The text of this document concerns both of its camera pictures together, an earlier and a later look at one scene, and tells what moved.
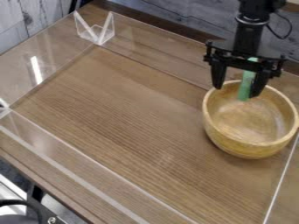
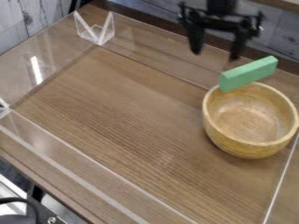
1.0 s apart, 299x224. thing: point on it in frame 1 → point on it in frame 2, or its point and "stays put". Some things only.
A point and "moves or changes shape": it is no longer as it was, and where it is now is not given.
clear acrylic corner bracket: [95, 33] stays put
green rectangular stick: [248, 82] moves or changes shape
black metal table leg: [34, 196] stays put
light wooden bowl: [253, 128] stays put
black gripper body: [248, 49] → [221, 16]
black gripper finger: [260, 80] → [240, 42]
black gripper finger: [220, 73] → [197, 34]
